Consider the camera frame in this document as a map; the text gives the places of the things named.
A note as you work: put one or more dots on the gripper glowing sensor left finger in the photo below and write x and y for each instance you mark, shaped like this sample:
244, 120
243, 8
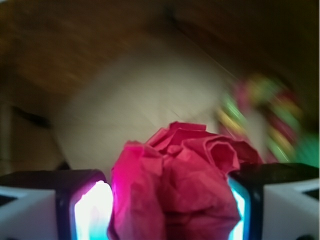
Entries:
55, 205

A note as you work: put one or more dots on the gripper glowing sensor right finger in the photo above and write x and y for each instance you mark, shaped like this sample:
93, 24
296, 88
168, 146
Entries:
276, 201

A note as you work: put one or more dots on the red paper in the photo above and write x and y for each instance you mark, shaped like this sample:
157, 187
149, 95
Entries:
175, 185

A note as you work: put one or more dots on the brown paper bag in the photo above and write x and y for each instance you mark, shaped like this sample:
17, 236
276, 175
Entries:
79, 78

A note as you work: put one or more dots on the multicolour rope toy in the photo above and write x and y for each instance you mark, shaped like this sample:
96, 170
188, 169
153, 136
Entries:
275, 102

